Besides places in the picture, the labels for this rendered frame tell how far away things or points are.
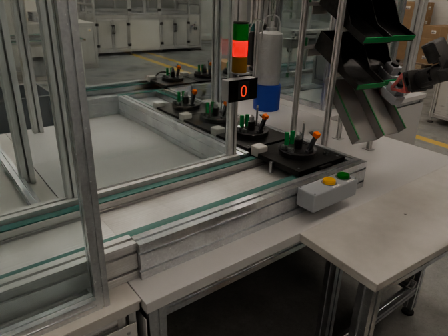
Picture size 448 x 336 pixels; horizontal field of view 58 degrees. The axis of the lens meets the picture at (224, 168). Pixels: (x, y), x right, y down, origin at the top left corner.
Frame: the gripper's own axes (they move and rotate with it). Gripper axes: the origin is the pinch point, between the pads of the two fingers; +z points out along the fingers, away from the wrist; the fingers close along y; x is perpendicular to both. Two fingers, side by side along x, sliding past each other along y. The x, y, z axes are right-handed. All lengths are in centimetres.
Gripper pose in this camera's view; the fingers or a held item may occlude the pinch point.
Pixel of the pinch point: (397, 87)
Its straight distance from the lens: 152.1
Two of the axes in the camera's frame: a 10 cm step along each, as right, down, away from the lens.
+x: 1.9, 9.8, -0.1
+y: -8.9, 1.6, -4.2
